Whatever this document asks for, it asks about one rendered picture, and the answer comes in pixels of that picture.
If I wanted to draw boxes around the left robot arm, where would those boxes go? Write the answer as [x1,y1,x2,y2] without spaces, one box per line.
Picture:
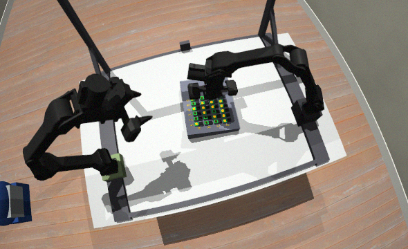
[187,44,324,115]

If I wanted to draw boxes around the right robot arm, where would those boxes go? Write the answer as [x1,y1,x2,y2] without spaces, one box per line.
[23,74,133,181]

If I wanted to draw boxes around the black metal support frame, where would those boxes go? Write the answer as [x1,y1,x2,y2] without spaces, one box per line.
[57,0,278,75]

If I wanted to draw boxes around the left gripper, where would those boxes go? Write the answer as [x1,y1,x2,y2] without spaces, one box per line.
[187,79,238,100]

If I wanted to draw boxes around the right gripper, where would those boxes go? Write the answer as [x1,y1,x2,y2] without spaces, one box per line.
[99,90,153,142]

